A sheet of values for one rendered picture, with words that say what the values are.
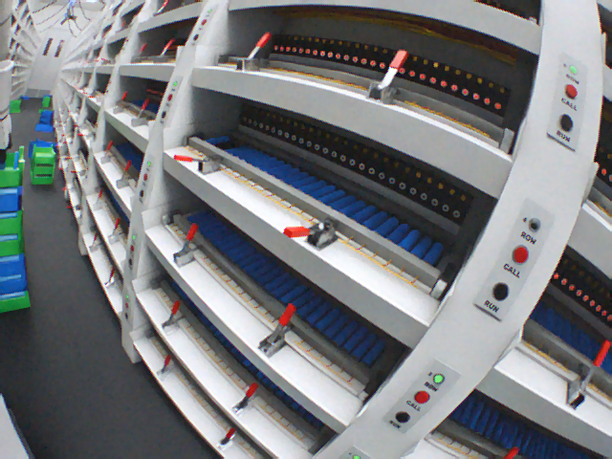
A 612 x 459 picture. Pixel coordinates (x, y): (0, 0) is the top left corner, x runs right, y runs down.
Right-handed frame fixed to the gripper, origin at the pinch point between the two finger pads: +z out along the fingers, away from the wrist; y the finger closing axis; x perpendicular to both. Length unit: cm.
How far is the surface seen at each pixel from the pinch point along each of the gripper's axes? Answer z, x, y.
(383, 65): -62, -21, 88
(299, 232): -43, -49, 73
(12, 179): 2.6, -6.2, 9.4
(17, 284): 37.9, -22.7, 9.1
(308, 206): -40, -41, 79
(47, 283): 56, -10, 17
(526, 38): -79, -46, 84
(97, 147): 19, 38, 31
